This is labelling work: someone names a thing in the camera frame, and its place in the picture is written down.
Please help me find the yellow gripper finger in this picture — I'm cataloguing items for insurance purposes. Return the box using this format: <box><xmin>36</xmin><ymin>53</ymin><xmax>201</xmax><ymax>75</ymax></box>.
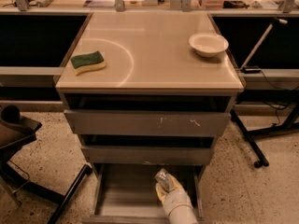
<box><xmin>155</xmin><ymin>183</ymin><xmax>167</xmax><ymax>203</ymax></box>
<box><xmin>167</xmin><ymin>174</ymin><xmax>183</xmax><ymax>191</ymax></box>

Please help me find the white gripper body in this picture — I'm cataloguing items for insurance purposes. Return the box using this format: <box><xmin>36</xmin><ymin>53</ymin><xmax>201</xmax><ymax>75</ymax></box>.
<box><xmin>163</xmin><ymin>189</ymin><xmax>193</xmax><ymax>217</ymax></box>

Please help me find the silver redbull can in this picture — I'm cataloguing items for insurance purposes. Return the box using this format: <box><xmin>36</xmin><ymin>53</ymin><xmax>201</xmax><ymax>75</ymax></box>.
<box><xmin>155</xmin><ymin>168</ymin><xmax>170</xmax><ymax>191</ymax></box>

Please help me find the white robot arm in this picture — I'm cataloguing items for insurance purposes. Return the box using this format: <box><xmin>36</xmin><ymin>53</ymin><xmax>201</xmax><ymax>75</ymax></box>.
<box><xmin>155</xmin><ymin>172</ymin><xmax>198</xmax><ymax>224</ymax></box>

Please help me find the middle grey drawer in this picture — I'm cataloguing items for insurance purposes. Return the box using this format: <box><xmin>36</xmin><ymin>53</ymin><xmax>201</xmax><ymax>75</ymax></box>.
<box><xmin>81</xmin><ymin>135</ymin><xmax>215</xmax><ymax>165</ymax></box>

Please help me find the grey drawer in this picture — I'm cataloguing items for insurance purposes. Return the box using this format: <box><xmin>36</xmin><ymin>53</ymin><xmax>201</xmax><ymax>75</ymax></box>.
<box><xmin>81</xmin><ymin>135</ymin><xmax>215</xmax><ymax>165</ymax></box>
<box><xmin>81</xmin><ymin>163</ymin><xmax>213</xmax><ymax>224</ymax></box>
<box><xmin>64</xmin><ymin>94</ymin><xmax>230</xmax><ymax>137</ymax></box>

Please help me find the bottom grey drawer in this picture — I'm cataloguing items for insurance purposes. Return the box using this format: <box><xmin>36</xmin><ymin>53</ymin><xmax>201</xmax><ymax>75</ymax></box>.
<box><xmin>81</xmin><ymin>163</ymin><xmax>213</xmax><ymax>224</ymax></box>

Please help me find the top grey drawer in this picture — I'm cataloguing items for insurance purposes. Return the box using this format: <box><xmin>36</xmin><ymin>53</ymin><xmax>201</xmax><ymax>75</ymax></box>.
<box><xmin>64</xmin><ymin>94</ymin><xmax>230</xmax><ymax>137</ymax></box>

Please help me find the grey drawer cabinet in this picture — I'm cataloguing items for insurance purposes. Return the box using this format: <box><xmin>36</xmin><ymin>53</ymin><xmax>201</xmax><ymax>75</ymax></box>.
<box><xmin>54</xmin><ymin>10</ymin><xmax>245</xmax><ymax>224</ymax></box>

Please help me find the black wheeled stand right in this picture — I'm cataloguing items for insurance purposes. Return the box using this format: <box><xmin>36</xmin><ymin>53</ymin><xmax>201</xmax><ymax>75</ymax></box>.
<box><xmin>230</xmin><ymin>104</ymin><xmax>299</xmax><ymax>168</ymax></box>

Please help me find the white pole with black base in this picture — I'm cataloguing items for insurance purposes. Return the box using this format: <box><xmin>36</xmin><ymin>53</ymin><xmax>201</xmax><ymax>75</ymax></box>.
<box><xmin>239</xmin><ymin>17</ymin><xmax>288</xmax><ymax>74</ymax></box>

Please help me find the white bowl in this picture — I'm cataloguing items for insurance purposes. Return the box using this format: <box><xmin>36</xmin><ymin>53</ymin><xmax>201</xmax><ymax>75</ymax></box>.
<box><xmin>189</xmin><ymin>33</ymin><xmax>229</xmax><ymax>58</ymax></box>

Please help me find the green yellow sponge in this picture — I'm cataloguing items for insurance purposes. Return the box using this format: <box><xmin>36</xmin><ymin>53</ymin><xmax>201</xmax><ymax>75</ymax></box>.
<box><xmin>70</xmin><ymin>50</ymin><xmax>106</xmax><ymax>76</ymax></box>

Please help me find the black stand left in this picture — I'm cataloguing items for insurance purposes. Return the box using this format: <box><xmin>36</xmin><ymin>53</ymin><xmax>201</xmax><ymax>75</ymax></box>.
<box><xmin>0</xmin><ymin>112</ymin><xmax>94</xmax><ymax>224</ymax></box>

